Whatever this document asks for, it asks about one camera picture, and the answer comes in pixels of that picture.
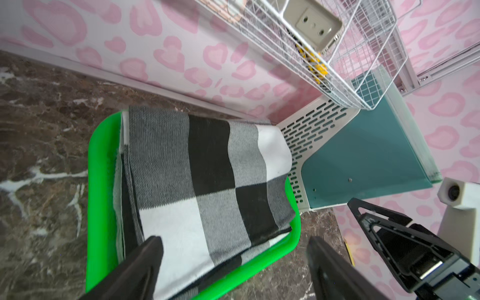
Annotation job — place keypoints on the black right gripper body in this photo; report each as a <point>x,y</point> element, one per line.
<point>450,281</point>

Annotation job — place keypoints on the black white checkered scarf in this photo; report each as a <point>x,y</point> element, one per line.
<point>213,190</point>

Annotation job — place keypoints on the green plastic basket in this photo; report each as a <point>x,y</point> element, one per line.
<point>102,255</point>

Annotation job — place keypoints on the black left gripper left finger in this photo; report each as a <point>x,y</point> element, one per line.
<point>135,278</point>

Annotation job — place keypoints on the clear wall shelf organizer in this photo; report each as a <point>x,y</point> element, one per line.
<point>350,51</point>

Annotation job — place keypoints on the yellow black utility knife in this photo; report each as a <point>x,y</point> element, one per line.
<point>316,68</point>

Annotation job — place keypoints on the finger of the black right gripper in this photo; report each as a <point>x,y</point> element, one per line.
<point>417,258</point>

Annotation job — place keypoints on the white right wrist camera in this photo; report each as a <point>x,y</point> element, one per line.
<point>460,225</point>

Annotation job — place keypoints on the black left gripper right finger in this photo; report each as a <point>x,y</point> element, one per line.
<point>333,278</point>

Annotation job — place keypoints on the white desktop file organizer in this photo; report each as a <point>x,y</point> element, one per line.
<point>307,132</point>

